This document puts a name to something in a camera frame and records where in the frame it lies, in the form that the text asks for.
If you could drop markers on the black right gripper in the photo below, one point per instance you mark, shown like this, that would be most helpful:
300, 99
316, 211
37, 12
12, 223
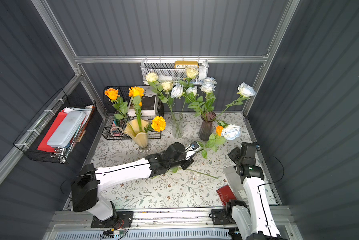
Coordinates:
236, 153

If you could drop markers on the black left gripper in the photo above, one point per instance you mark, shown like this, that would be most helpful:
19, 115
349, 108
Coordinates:
186, 157

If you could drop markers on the pale blue rose front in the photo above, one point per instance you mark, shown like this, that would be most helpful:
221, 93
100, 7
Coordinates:
227, 131

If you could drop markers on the pale blue rose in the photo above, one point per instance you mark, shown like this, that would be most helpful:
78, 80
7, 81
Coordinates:
208, 89
210, 80
227, 131
194, 100
245, 92

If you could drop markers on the orange marigold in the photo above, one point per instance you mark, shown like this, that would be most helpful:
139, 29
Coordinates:
158, 125

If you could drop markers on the orange rose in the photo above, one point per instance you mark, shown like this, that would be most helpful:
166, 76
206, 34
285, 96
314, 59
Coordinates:
136, 94
120, 105
213, 141

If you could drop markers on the white rose bud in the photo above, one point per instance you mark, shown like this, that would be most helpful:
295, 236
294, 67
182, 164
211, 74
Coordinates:
167, 88

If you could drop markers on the cream white rose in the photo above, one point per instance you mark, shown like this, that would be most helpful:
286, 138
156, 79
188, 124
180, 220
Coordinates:
153, 80

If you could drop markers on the orange rose front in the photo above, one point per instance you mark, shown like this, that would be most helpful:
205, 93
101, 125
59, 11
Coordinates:
120, 105

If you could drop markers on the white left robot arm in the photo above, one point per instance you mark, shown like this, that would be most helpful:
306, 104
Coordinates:
87, 186

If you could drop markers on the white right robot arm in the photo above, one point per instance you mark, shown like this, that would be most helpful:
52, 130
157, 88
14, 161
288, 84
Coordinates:
254, 220

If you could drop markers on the clear glass vase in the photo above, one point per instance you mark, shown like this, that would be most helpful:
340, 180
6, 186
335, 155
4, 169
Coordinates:
177, 126

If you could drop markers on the purple glass vase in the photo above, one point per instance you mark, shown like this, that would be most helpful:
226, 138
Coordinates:
206, 127

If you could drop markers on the cream yellow ruffled vase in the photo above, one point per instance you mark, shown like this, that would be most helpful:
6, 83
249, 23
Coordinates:
140, 137

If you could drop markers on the white plastic case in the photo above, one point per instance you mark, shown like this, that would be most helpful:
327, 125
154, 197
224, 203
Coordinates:
66, 130

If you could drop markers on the red folder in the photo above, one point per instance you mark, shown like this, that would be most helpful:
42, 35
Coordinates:
43, 146

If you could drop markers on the black wire desk organizer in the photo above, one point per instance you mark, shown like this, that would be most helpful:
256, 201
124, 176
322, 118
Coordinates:
111, 121

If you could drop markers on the white mesh wall basket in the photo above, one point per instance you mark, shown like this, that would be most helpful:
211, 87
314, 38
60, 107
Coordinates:
166, 70

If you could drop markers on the black wire wall basket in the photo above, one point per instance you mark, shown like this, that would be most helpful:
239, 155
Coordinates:
30, 139

